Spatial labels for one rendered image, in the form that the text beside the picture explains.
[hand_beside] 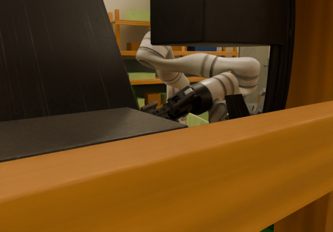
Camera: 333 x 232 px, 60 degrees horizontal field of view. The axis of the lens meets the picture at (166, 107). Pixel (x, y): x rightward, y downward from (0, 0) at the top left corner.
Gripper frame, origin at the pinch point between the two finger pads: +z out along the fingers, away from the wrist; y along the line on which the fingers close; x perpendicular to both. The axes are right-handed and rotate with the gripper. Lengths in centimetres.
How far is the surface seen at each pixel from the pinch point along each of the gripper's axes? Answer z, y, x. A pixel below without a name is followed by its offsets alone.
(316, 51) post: -12.2, 29.4, 13.3
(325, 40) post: -12.6, 31.3, 13.0
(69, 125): 21.2, 16.5, 2.2
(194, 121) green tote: -74, -93, -25
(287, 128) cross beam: 9.8, 34.9, 20.4
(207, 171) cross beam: 19.3, 35.6, 19.8
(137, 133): 15.8, 21.9, 9.8
